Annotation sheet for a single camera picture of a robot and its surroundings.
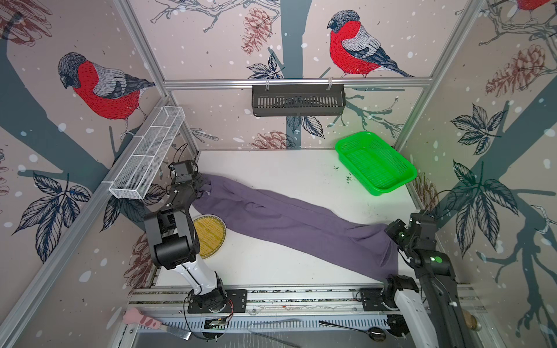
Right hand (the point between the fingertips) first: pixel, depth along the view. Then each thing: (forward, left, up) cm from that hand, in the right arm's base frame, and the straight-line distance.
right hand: (389, 220), depth 79 cm
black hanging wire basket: (+57, +41, +15) cm, 72 cm away
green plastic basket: (+38, -10, -14) cm, 42 cm away
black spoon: (-34, +9, -12) cm, 37 cm away
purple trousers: (+4, +31, -12) cm, 33 cm away
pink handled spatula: (-33, +87, -9) cm, 93 cm away
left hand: (+20, +79, +1) cm, 81 cm away
